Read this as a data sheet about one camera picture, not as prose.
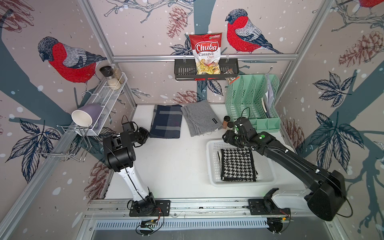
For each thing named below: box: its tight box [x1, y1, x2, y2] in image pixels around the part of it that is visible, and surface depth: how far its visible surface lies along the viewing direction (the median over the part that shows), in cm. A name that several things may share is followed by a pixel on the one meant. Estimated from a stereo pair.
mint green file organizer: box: [225, 74, 281, 134], surface depth 110 cm
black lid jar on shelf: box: [99, 65, 114, 77], surface depth 81 cm
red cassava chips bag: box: [189, 32, 223, 75], surface depth 84 cm
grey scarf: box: [180, 100, 223, 137], surface depth 107 cm
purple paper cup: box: [71, 103, 103, 128], surface depth 63 cm
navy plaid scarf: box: [149, 104, 183, 139], surface depth 112 cm
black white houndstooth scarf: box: [220, 148, 256, 182], surface depth 83 cm
